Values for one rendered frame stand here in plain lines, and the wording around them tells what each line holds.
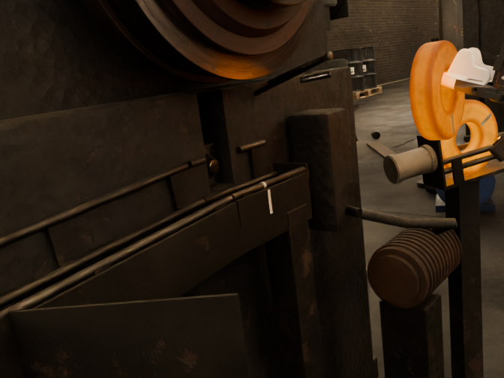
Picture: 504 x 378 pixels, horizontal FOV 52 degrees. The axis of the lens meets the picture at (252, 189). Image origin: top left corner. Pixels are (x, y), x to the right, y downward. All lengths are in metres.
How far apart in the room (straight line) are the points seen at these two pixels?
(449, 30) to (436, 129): 8.86
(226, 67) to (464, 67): 0.35
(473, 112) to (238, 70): 0.54
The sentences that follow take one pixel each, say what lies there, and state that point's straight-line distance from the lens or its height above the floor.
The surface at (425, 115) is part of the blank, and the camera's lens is 0.82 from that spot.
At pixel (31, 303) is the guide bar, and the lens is 0.61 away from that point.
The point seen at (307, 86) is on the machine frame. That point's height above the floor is 0.84.
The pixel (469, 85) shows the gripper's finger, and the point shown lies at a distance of 0.83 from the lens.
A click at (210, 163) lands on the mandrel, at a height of 0.75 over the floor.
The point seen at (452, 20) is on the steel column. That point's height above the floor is 1.25.
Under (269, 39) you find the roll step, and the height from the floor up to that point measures 0.94.
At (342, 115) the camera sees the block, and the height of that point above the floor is 0.79.
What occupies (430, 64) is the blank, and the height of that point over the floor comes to 0.87.
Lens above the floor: 0.90
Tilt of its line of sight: 13 degrees down
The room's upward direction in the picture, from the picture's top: 7 degrees counter-clockwise
